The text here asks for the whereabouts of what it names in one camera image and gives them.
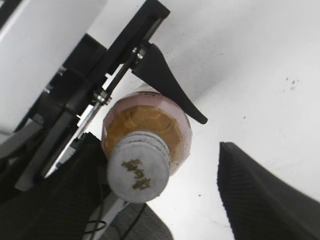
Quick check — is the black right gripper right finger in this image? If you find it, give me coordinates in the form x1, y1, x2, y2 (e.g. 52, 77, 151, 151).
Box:
217, 142, 320, 240

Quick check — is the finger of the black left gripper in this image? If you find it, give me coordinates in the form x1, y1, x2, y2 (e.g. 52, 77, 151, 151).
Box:
132, 42, 208, 124

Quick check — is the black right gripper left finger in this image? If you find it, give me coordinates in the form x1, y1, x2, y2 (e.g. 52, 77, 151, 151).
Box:
0, 133, 106, 240

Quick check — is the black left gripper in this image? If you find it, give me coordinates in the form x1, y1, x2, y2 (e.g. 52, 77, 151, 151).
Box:
13, 0, 170, 192

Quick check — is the pink oolong tea bottle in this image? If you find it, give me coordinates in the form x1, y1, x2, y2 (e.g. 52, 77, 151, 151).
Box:
101, 83, 193, 175

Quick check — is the white bottle cap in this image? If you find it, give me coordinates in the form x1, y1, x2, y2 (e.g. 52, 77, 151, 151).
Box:
107, 131, 171, 204

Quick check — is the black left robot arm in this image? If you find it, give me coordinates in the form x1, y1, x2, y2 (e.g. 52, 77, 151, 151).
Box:
0, 0, 207, 193

